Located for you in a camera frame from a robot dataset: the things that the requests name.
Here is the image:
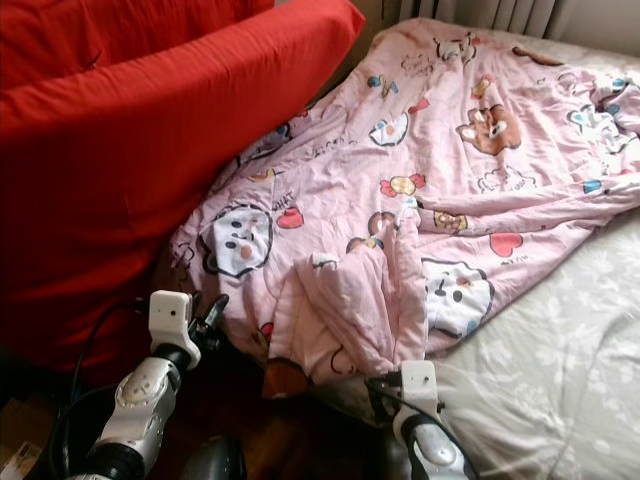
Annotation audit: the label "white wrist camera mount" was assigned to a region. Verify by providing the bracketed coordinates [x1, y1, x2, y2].
[400, 360, 441, 416]
[150, 290, 201, 346]

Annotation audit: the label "grey robot left leg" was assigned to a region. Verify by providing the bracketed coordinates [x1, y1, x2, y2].
[180, 435, 246, 480]

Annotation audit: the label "grey pleated curtain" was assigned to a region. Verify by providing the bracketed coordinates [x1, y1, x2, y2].
[395, 0, 561, 36]

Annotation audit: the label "brown cardboard box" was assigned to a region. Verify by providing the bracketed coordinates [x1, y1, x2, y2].
[0, 398, 61, 480]

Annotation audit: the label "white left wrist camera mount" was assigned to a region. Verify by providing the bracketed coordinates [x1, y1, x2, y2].
[150, 290, 201, 346]

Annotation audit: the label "pink cartoon print quilt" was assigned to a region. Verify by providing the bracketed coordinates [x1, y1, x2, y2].
[150, 15, 640, 396]

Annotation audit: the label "red beanbag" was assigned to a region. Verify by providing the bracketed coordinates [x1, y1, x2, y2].
[0, 0, 366, 386]

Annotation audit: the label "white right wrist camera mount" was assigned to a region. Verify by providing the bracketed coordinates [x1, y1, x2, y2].
[400, 360, 441, 416]

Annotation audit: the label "bed with beige sheet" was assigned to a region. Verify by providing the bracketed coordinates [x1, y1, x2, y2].
[320, 15, 640, 480]

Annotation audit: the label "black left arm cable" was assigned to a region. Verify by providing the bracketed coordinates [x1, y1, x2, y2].
[60, 298, 156, 480]

